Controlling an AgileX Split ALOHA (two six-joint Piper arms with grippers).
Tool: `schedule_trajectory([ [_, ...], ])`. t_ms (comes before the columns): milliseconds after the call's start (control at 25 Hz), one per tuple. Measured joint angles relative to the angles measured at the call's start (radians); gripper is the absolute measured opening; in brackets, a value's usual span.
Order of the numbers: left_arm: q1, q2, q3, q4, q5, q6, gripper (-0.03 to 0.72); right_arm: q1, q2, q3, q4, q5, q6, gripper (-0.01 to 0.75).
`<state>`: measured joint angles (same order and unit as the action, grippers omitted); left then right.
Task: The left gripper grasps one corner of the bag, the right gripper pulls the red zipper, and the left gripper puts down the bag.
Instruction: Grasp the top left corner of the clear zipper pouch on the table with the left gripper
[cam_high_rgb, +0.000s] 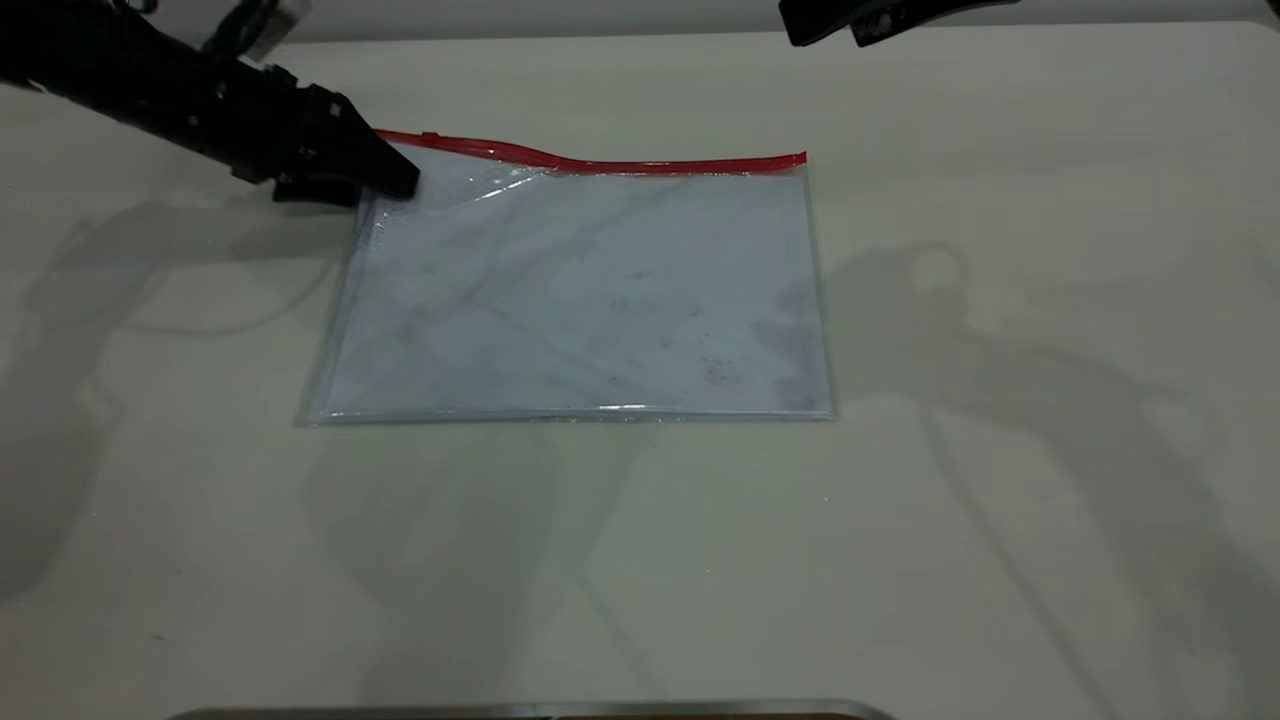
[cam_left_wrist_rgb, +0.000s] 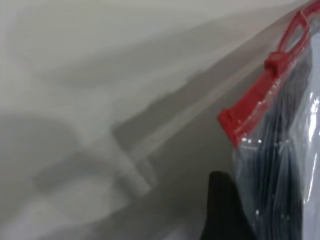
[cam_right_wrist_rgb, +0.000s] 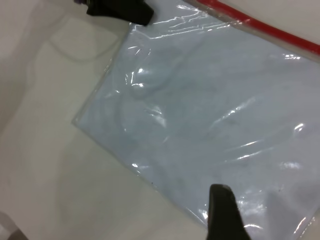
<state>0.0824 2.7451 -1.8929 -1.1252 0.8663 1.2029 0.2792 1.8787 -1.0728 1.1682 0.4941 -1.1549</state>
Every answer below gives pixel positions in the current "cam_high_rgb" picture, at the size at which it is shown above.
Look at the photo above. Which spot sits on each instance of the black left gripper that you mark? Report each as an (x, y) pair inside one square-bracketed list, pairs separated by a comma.
[(280, 125)]

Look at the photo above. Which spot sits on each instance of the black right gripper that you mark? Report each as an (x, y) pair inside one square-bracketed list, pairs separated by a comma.
[(910, 12)]

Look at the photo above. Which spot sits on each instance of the clear zip bag red zipper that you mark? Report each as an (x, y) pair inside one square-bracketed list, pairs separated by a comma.
[(590, 300)]

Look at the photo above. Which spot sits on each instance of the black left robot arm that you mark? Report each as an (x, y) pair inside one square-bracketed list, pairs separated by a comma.
[(100, 60)]

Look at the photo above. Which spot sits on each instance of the grey metal strip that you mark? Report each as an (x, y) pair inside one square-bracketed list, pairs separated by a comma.
[(530, 711)]

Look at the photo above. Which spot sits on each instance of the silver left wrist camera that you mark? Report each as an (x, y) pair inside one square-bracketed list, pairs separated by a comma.
[(270, 15)]

